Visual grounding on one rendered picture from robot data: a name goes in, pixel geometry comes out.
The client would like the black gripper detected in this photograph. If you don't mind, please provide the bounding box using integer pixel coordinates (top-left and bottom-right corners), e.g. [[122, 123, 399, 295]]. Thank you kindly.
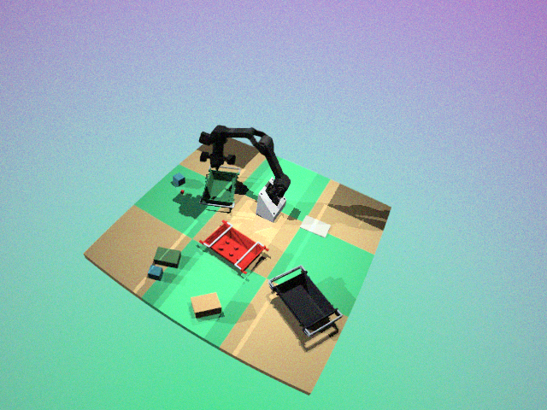
[[200, 147, 236, 171]]

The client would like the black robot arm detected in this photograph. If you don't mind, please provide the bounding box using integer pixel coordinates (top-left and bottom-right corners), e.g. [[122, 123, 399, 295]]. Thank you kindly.
[[199, 125, 291, 199]]

